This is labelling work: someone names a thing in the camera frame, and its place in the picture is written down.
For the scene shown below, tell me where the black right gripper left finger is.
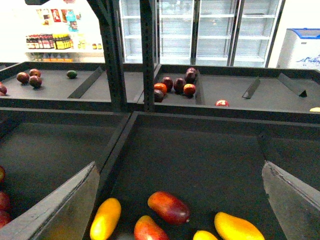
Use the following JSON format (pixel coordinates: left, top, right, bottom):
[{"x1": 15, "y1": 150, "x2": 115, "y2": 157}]
[{"x1": 0, "y1": 161, "x2": 100, "y2": 240}]

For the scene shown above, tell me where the white chest freezer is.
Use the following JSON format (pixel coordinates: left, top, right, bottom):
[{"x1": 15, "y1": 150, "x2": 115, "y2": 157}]
[{"x1": 276, "y1": 28, "x2": 320, "y2": 70}]

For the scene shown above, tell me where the small yellow mango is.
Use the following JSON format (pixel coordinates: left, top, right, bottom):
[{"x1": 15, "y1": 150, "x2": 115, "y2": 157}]
[{"x1": 192, "y1": 230, "x2": 218, "y2": 240}]

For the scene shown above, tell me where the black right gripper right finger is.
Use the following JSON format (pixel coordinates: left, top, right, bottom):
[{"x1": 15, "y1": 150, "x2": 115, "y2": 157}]
[{"x1": 262, "y1": 161, "x2": 320, "y2": 240}]

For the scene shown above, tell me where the red mango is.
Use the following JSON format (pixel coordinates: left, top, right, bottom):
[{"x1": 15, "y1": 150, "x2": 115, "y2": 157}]
[
  {"x1": 133, "y1": 215, "x2": 170, "y2": 240},
  {"x1": 147, "y1": 191, "x2": 191, "y2": 226}
]

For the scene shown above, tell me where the red mango upper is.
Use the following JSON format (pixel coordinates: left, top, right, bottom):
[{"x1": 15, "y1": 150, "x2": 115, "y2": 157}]
[{"x1": 147, "y1": 191, "x2": 191, "y2": 226}]

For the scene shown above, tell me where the glass door refrigerator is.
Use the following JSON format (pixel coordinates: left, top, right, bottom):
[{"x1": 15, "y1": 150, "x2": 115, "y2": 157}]
[{"x1": 119, "y1": 0, "x2": 286, "y2": 68}]

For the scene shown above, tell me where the red mango lower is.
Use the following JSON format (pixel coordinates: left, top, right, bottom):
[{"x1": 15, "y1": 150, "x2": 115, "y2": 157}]
[{"x1": 133, "y1": 215, "x2": 170, "y2": 240}]

